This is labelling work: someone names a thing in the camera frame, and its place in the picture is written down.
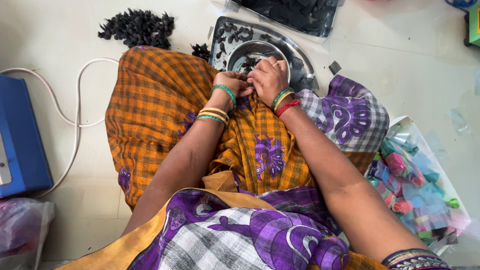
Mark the person's right hand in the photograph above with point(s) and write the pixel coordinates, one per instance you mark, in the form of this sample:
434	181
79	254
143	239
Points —
270	83

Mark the person's left hand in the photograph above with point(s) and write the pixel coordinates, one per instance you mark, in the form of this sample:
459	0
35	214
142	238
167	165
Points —
228	88

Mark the green glass bangle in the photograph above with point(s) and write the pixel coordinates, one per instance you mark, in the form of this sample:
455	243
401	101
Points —
210	118
281	96
225	92

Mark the gold bangle pair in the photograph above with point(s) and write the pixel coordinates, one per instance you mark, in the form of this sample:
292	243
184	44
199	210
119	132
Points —
213	112

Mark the red thread wristband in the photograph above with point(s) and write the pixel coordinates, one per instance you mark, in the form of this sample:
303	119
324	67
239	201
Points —
288	107

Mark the round steel bowl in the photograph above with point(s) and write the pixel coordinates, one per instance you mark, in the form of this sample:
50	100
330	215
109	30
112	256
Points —
247	54

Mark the steel tray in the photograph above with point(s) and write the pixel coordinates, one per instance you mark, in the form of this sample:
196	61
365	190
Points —
292	48

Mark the small pile of black pieces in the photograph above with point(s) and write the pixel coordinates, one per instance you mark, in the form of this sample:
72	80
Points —
200	50

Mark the black pieces in tray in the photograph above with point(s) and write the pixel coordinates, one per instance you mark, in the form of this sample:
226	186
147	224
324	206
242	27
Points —
236	33

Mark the small black square piece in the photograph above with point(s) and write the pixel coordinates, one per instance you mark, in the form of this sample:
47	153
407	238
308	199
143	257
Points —
335	67

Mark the plastic bag of black pieces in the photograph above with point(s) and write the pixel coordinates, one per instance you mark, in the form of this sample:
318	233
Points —
296	13

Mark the orange purple checked saree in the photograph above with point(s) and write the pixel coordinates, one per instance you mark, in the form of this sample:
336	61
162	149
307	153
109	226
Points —
157	112

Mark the heap of black twisted pieces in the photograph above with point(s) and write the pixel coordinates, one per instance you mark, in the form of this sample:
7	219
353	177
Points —
138	28

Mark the bag of colourful wrapped packets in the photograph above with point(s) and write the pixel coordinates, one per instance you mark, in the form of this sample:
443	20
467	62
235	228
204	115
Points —
412	183

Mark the clear plastic scrap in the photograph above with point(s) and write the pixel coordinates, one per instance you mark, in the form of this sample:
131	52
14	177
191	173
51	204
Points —
459	122

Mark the green machine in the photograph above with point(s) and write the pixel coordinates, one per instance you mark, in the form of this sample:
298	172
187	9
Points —
473	24

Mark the blue sealing machine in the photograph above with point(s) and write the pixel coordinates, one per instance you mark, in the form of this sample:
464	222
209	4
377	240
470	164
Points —
18	138

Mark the clear plastic bag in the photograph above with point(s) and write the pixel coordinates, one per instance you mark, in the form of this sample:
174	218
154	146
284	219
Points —
20	232

